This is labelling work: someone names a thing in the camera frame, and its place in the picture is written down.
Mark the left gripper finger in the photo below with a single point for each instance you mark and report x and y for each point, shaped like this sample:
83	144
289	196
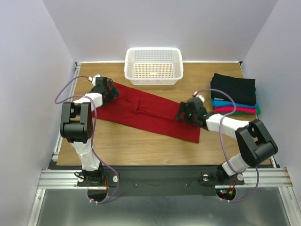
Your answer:
114	90
110	96

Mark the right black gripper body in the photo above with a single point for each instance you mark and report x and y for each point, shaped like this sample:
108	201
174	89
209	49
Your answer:
184	110

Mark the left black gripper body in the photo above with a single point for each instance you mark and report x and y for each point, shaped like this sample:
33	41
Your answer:
106	89

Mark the red t shirt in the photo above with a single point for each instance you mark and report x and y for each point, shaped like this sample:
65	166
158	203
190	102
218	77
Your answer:
146	111

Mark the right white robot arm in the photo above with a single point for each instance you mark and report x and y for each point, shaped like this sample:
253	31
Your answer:
254	141

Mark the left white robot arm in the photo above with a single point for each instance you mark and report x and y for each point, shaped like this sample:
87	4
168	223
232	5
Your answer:
77	126

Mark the white plastic basket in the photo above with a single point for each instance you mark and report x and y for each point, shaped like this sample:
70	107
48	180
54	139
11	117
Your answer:
153	65

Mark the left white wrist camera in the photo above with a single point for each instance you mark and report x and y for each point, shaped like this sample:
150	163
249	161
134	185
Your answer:
93	79

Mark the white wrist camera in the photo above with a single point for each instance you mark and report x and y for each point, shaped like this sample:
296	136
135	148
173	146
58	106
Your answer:
198	95
93	79

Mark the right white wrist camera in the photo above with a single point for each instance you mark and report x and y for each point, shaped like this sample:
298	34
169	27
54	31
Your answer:
198	95

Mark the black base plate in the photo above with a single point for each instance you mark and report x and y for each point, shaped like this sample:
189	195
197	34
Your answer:
161	181

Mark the aluminium frame rail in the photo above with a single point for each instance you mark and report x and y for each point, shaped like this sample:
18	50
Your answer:
57	179

